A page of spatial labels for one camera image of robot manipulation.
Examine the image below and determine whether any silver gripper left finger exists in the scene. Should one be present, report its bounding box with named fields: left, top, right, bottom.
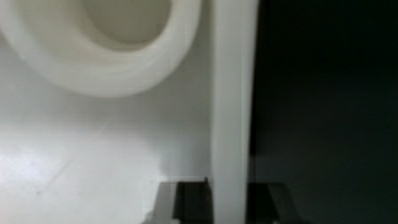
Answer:
left=173, top=179, right=213, bottom=224

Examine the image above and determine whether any white square tabletop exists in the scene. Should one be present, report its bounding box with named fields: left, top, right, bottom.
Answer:
left=0, top=0, right=260, bottom=224

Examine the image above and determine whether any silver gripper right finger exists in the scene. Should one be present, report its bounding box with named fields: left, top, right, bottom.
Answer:
left=247, top=183, right=309, bottom=224

